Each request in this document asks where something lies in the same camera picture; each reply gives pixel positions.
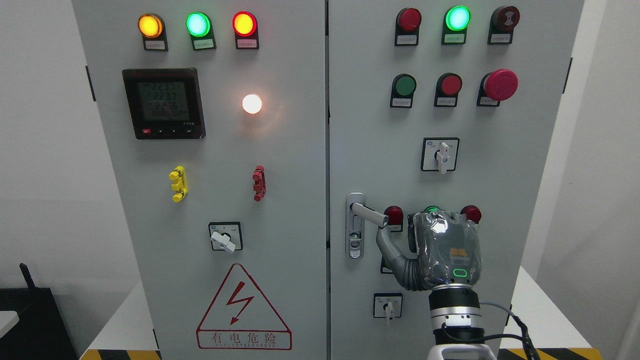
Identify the silver door handle lock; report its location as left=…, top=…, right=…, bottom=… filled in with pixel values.
left=345, top=193, right=389, bottom=259

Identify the grey left cabinet door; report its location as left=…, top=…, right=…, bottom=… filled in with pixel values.
left=71, top=0, right=327, bottom=360

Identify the grey cabinet door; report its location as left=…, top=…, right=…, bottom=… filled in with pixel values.
left=327, top=0, right=585, bottom=360
left=71, top=0, right=327, bottom=360

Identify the grey right cabinet door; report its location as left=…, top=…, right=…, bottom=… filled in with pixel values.
left=327, top=0, right=585, bottom=360

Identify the green indicator light left door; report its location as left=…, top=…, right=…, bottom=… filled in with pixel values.
left=185, top=11, right=217, bottom=51

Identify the red terminal connector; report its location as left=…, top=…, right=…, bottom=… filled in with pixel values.
left=252, top=165, right=266, bottom=202

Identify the red indicator light middle left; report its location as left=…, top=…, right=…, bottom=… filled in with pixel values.
left=384, top=205, right=404, bottom=233

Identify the white indicator light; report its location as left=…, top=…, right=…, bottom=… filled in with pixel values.
left=241, top=93, right=263, bottom=115

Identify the green indicator light middle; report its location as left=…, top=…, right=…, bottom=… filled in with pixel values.
left=423, top=205, right=441, bottom=213

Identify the green push button upper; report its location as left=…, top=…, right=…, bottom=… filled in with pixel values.
left=390, top=73, right=418, bottom=109

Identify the yellow terminal connector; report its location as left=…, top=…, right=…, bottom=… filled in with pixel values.
left=168, top=165, right=188, bottom=203

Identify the red indicator light middle right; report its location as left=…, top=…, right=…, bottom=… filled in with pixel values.
left=460, top=205, right=482, bottom=224

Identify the red push button upper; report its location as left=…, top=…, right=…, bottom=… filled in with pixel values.
left=433, top=72, right=463, bottom=108

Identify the red electrical warning sticker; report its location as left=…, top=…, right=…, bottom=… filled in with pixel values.
left=196, top=263, right=293, bottom=351

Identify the red lit indicator light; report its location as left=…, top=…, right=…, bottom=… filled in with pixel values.
left=231, top=11, right=259, bottom=50

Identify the black digital power meter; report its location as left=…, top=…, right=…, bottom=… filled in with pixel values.
left=122, top=67, right=206, bottom=140

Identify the red top indicator light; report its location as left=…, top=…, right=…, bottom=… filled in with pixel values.
left=394, top=7, right=422, bottom=47

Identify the red emergency stop button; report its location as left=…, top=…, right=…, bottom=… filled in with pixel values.
left=477, top=68, right=519, bottom=107

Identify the green top indicator light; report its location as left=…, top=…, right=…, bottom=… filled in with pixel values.
left=441, top=5, right=471, bottom=45

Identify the yellow indicator light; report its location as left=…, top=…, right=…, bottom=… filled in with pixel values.
left=137, top=13, right=169, bottom=51

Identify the dark red buzzer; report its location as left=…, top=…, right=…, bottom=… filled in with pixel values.
left=487, top=6, right=521, bottom=45

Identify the white platform with hazard stripes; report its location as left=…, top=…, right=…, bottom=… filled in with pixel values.
left=80, top=268, right=602, bottom=360

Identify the black box with antenna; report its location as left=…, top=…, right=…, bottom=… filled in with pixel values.
left=0, top=263, right=78, bottom=360

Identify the white selector switch left door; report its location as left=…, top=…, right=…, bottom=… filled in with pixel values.
left=208, top=221, right=243, bottom=254

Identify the white selector switch upper right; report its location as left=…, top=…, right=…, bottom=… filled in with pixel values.
left=420, top=137, right=460, bottom=174

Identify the white selector switch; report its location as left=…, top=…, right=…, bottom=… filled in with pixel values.
left=420, top=137, right=460, bottom=174
left=372, top=292, right=403, bottom=328

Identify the white selector switch bottom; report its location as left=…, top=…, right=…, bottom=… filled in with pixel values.
left=372, top=292, right=403, bottom=328

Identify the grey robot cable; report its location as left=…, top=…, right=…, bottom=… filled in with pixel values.
left=442, top=301, right=542, bottom=360

